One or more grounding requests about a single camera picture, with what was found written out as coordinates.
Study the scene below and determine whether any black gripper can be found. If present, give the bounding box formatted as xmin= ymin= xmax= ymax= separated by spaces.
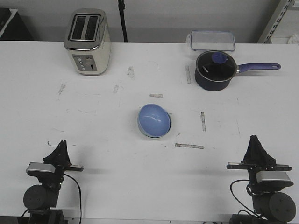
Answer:
xmin=37 ymin=140 xmax=83 ymax=187
xmin=226 ymin=135 xmax=292 ymax=194

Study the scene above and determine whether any green bowl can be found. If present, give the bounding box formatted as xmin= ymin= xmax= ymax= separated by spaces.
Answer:
xmin=140 ymin=107 xmax=172 ymax=139

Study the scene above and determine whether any blue bowl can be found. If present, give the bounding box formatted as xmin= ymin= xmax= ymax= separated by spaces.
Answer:
xmin=137 ymin=104 xmax=171 ymax=138

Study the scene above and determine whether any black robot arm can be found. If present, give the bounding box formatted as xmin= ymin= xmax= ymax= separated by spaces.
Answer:
xmin=23 ymin=140 xmax=84 ymax=224
xmin=226 ymin=135 xmax=297 ymax=224

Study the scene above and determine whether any dark blue saucepan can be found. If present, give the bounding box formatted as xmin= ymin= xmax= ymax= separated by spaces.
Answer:
xmin=194 ymin=50 xmax=281 ymax=91

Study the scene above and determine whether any glass pot lid blue knob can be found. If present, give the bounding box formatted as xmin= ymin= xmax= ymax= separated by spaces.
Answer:
xmin=196 ymin=50 xmax=237 ymax=82

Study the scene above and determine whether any grey slotted shelf upright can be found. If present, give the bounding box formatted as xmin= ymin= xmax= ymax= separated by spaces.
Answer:
xmin=257 ymin=0 xmax=299 ymax=44

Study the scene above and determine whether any silver two-slot toaster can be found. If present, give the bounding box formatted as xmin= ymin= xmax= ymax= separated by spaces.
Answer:
xmin=64 ymin=8 xmax=111 ymax=76

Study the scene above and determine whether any white crumpled object on shelf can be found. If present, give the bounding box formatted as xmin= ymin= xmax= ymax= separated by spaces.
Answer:
xmin=288 ymin=34 xmax=299 ymax=44

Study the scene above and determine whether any clear plastic food container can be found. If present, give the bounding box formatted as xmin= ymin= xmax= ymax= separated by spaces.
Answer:
xmin=186 ymin=30 xmax=235 ymax=52

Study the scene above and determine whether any black tripod pole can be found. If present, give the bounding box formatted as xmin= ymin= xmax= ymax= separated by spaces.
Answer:
xmin=118 ymin=0 xmax=128 ymax=42

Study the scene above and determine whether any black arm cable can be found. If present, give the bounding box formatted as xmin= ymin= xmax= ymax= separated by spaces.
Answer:
xmin=229 ymin=179 xmax=260 ymax=217
xmin=63 ymin=173 xmax=82 ymax=224

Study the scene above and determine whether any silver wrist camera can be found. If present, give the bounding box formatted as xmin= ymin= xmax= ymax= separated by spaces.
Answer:
xmin=26 ymin=162 xmax=56 ymax=177
xmin=256 ymin=171 xmax=294 ymax=187

